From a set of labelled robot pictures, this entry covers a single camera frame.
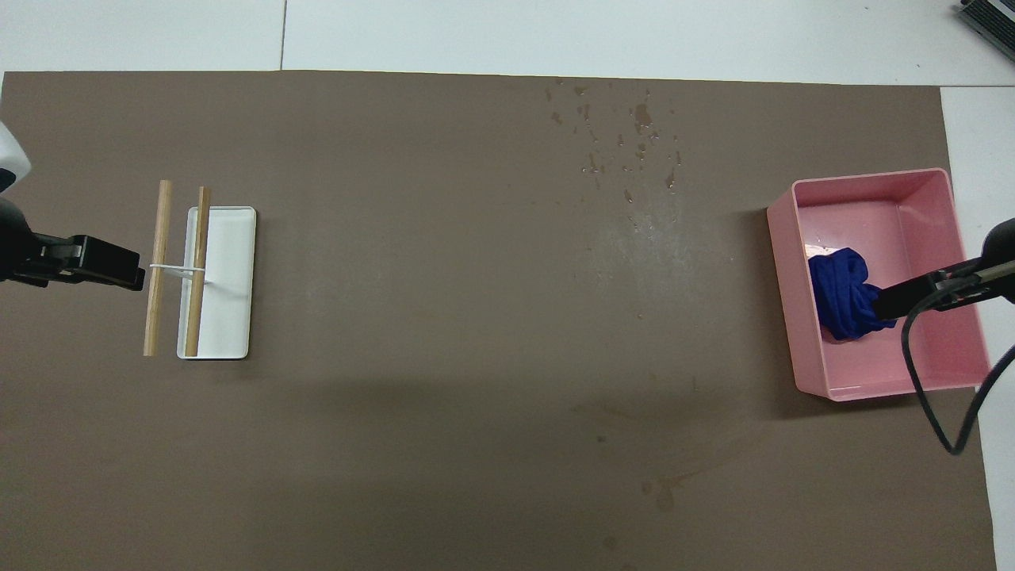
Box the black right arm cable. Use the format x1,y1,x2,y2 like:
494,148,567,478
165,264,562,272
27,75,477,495
902,270,1015,456

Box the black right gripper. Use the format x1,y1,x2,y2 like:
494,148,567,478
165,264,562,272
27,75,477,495
872,218,1015,321

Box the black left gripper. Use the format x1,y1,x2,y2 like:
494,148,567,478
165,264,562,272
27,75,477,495
0,195,147,291

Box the grey ribbed device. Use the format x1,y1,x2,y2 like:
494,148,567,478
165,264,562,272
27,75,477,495
958,0,1015,40

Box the white towel rack wooden rods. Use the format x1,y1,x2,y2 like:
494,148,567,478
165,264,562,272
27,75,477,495
143,179,258,361

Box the brown paper mat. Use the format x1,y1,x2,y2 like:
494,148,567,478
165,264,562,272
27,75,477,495
0,70,998,571

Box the pink plastic bin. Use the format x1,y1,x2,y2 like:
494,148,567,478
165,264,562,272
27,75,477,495
766,167,994,403

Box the blue towel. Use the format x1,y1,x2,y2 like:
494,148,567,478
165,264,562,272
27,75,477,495
807,247,898,342

